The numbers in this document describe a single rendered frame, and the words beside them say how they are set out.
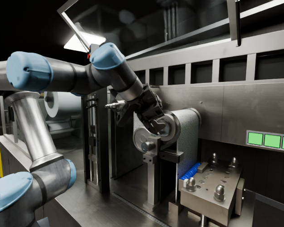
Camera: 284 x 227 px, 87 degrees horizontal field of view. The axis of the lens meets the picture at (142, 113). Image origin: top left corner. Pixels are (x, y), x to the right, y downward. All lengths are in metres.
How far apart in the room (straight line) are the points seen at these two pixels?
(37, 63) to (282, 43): 0.88
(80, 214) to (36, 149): 0.32
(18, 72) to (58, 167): 0.39
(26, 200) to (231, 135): 0.87
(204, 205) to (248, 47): 0.71
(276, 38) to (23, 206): 1.10
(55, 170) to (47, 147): 0.09
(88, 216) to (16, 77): 0.58
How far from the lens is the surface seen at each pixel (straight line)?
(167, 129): 0.62
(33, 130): 0.69
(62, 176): 0.66
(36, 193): 0.62
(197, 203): 0.65
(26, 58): 0.36
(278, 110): 0.88
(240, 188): 0.77
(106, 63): 0.38
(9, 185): 0.61
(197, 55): 0.96
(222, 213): 0.64
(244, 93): 0.88
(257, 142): 0.89
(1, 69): 0.48
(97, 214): 0.77
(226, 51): 0.92
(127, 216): 0.74
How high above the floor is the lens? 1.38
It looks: 6 degrees down
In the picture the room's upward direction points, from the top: straight up
